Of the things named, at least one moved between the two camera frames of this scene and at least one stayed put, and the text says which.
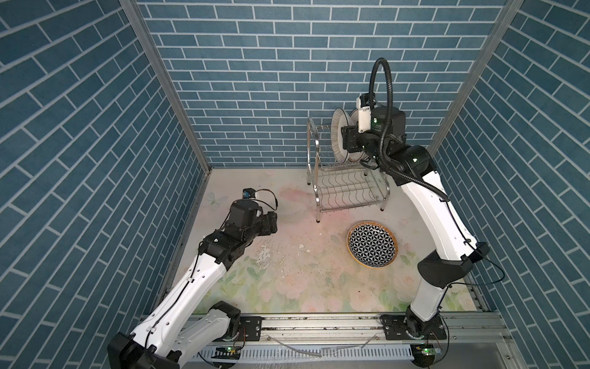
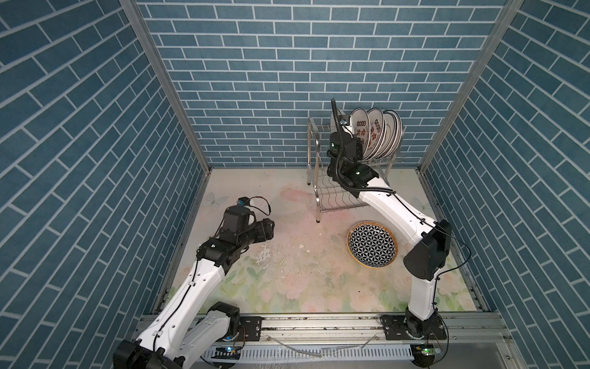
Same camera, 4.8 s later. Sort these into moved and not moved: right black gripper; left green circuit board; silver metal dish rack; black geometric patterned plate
Moved: right black gripper
Not moved: black geometric patterned plate; left green circuit board; silver metal dish rack
